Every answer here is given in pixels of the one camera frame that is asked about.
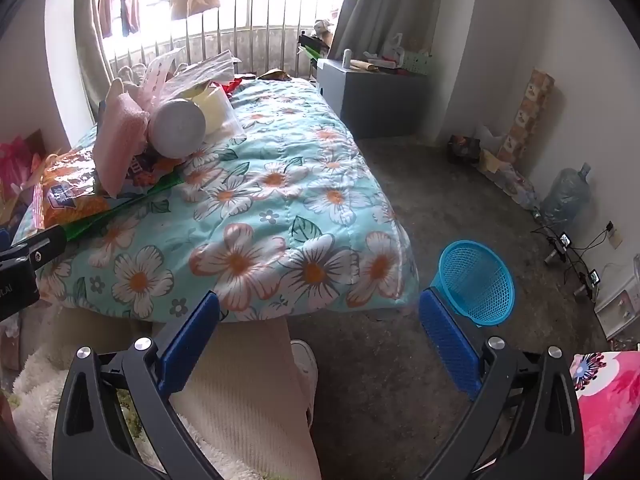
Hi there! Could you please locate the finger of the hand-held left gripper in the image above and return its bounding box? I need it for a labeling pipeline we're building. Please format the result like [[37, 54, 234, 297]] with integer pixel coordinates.
[[0, 225, 67, 268]]

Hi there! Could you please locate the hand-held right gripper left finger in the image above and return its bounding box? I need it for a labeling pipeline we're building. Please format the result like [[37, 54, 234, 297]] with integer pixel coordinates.
[[52, 290, 236, 480]]

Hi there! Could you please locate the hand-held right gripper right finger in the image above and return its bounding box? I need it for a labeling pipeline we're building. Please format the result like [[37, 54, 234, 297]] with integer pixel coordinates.
[[400, 287, 586, 480]]

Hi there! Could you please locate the pink orange snack bag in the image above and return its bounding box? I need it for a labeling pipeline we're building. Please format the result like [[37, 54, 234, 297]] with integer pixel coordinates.
[[32, 149, 187, 241]]

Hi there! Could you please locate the blue mesh basket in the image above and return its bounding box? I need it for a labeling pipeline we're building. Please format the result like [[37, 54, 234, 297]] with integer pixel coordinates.
[[432, 240, 516, 326]]

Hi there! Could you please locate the pink plastic bag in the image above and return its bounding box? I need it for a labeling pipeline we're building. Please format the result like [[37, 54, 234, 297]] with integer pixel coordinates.
[[0, 132, 47, 197]]

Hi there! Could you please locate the white shoe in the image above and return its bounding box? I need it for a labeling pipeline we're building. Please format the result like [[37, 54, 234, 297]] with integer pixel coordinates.
[[290, 339, 319, 432]]

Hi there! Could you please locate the white fluffy cloth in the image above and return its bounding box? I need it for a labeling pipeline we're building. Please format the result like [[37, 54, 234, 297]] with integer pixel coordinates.
[[9, 347, 168, 480]]

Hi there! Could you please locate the pink towel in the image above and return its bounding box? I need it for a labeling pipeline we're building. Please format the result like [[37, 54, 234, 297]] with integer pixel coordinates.
[[95, 91, 152, 197]]

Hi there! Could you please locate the floral turquoise blanket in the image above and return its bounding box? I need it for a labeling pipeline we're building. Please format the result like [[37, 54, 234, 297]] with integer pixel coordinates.
[[12, 77, 421, 323]]

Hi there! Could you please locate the white plastic drawer box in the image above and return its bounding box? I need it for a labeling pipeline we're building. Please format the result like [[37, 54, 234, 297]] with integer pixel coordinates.
[[594, 254, 640, 342]]

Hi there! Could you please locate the pink printed blanket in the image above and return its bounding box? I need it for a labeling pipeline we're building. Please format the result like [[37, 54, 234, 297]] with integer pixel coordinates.
[[569, 350, 640, 477]]

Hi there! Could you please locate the white paper roll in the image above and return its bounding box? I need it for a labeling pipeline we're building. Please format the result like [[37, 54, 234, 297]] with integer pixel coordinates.
[[150, 99, 207, 157]]

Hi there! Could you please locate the clear blue water jug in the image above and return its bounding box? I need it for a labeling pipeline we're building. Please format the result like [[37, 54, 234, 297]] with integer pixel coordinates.
[[541, 162, 594, 229]]

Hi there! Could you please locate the dark bag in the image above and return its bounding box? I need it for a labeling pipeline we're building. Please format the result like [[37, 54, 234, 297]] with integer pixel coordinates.
[[447, 134, 482, 164]]

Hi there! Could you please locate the beige curtain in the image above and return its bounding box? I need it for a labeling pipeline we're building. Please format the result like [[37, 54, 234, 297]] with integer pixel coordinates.
[[74, 0, 115, 117]]

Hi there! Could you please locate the yellow plastic cup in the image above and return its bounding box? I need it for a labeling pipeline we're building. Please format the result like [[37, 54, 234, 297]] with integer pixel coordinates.
[[192, 87, 237, 133]]

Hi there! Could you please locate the crumpled white tissue paper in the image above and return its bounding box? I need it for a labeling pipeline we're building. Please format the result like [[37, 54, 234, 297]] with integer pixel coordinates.
[[162, 50, 237, 102]]

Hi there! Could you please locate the pale green basket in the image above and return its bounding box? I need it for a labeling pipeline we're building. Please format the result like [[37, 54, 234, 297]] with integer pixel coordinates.
[[397, 50, 434, 77]]

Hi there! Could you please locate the metal balcony railing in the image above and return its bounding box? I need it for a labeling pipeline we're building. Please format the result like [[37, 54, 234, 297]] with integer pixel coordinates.
[[107, 0, 347, 82]]

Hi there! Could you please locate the green plastic object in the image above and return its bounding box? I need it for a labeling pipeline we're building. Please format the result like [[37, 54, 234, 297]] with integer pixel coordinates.
[[299, 34, 329, 59]]

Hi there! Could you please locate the grey curtain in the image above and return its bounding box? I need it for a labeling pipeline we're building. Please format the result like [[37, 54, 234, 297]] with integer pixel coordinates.
[[332, 0, 482, 57]]

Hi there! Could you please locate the small device with cable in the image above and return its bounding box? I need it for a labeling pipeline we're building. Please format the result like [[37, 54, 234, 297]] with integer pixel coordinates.
[[574, 269, 602, 302], [544, 232, 572, 264]]

